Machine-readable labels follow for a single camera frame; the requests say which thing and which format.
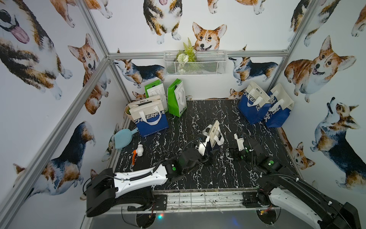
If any dark blue white bag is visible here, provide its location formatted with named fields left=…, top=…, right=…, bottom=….
left=202, top=120, right=225, bottom=149

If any green white takeout bag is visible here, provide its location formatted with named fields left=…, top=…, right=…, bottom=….
left=144, top=80, right=168, bottom=112

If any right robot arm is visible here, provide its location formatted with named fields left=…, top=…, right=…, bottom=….
left=231, top=136, right=361, bottom=229

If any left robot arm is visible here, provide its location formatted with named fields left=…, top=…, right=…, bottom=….
left=83, top=144, right=220, bottom=218

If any small white orange bottle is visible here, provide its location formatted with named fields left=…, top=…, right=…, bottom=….
left=132, top=144, right=144, bottom=166

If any light blue dustpan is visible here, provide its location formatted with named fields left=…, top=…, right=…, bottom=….
left=114, top=128, right=139, bottom=149

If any terracotta pot with plant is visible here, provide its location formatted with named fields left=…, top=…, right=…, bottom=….
left=124, top=105, right=133, bottom=121

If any artificial fern with flower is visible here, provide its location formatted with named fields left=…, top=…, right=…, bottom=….
left=174, top=38, right=197, bottom=74

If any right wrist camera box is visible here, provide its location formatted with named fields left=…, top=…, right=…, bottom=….
left=234, top=134, right=246, bottom=152

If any aluminium frame rail front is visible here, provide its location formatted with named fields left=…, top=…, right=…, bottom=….
left=85, top=191, right=322, bottom=215

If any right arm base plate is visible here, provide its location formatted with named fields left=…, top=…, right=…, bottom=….
left=242, top=191, right=272, bottom=208

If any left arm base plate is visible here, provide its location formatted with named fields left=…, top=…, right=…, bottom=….
left=127, top=195, right=167, bottom=212

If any white wire wall basket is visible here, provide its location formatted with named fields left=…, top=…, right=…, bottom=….
left=164, top=51, right=228, bottom=75

